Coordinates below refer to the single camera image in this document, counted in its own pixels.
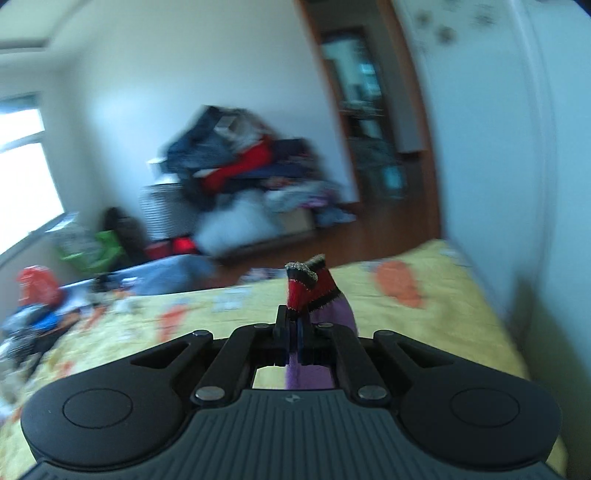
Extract checkered fabric storage box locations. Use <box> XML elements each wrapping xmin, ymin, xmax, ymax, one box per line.
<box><xmin>139</xmin><ymin>183</ymin><xmax>198</xmax><ymax>242</ymax></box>

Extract wooden door frame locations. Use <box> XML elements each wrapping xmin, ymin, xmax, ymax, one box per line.
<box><xmin>297</xmin><ymin>1</ymin><xmax>443</xmax><ymax>238</ymax></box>

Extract pile of dark clothes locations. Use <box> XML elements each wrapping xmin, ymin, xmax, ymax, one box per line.
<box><xmin>158</xmin><ymin>104</ymin><xmax>357</xmax><ymax>232</ymax></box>

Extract red plastic bag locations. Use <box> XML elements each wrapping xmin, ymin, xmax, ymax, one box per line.
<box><xmin>17</xmin><ymin>265</ymin><xmax>62</xmax><ymax>306</ymax></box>

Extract purple garment with red cuff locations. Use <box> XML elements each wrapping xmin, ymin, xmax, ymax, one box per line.
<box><xmin>286</xmin><ymin>255</ymin><xmax>358</xmax><ymax>390</ymax></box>

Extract window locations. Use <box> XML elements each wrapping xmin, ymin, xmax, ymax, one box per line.
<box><xmin>1</xmin><ymin>94</ymin><xmax>65</xmax><ymax>254</ymax></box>

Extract white wardrobe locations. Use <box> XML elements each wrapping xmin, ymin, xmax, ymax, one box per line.
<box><xmin>392</xmin><ymin>0</ymin><xmax>591</xmax><ymax>416</ymax></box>

